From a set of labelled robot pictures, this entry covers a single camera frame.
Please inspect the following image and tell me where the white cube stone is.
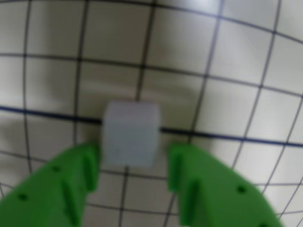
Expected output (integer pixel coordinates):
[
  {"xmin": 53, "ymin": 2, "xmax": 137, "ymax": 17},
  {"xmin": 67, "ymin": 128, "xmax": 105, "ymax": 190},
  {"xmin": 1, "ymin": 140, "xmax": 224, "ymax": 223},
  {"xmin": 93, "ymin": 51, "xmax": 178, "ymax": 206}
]
[{"xmin": 101, "ymin": 101, "xmax": 162, "ymax": 167}]

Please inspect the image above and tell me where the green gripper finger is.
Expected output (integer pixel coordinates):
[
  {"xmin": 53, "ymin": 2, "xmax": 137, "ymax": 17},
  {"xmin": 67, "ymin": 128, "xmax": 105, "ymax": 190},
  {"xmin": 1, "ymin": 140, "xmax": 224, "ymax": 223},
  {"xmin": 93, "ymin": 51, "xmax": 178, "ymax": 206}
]
[
  {"xmin": 0, "ymin": 141, "xmax": 100, "ymax": 227},
  {"xmin": 167, "ymin": 142, "xmax": 285, "ymax": 227}
]

